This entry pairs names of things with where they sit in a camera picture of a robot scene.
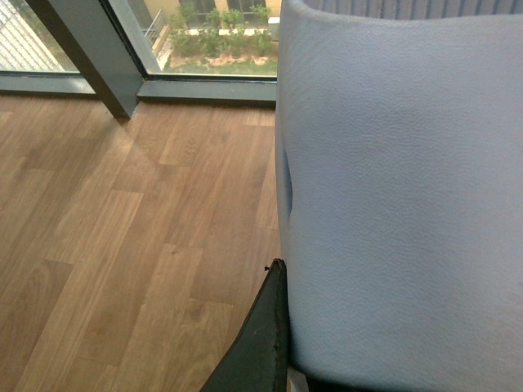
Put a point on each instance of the white slipper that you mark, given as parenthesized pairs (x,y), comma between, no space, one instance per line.
(399,179)

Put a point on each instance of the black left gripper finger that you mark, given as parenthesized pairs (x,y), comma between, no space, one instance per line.
(258,358)

